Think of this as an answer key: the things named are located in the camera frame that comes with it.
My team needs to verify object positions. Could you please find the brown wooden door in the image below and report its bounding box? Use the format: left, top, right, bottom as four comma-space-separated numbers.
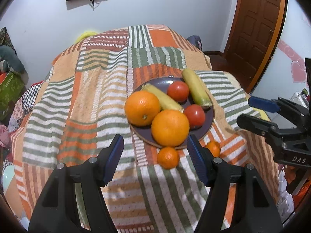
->
223, 0, 287, 88

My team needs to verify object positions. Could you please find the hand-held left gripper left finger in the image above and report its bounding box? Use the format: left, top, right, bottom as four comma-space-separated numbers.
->
28, 134, 125, 233

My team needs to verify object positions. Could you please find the purple plate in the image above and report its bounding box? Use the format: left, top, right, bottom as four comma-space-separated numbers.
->
129, 77, 215, 150

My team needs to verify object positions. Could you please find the yellow corn cob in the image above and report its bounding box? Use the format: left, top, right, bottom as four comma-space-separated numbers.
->
182, 68, 211, 109
141, 83, 184, 113

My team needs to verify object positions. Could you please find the pale green plate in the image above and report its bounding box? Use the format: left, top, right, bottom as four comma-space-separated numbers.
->
2, 164, 20, 201

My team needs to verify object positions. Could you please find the grey plush toy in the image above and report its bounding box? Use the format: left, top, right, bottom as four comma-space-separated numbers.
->
0, 45, 25, 74

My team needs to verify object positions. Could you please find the large orange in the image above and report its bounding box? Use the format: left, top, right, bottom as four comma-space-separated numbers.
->
151, 109, 190, 147
125, 90, 161, 127

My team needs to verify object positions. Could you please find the green patterned box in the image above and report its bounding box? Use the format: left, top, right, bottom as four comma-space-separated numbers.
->
0, 71, 25, 121

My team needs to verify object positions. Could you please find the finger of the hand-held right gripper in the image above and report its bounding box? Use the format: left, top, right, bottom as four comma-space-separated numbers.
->
248, 96, 311, 129
236, 114, 295, 148

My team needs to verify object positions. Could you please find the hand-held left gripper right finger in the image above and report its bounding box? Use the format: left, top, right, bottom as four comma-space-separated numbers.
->
187, 134, 284, 233

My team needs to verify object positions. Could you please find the white heart-print sliding door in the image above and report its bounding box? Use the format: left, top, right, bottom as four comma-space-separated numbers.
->
250, 0, 311, 107

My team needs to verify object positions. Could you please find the red tomato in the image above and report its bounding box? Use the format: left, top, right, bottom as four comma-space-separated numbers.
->
167, 81, 190, 103
183, 104, 206, 129

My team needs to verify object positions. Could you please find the checkered cloth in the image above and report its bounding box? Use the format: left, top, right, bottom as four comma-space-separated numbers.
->
14, 82, 47, 128

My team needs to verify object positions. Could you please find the small mandarin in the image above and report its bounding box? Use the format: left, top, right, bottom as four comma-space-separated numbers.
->
205, 141, 221, 157
157, 147, 180, 170

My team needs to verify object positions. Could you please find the striped patchwork blanket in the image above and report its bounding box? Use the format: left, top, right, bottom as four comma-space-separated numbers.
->
13, 24, 282, 233

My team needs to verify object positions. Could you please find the dark patterned bag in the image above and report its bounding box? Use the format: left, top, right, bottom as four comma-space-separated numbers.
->
0, 27, 15, 52

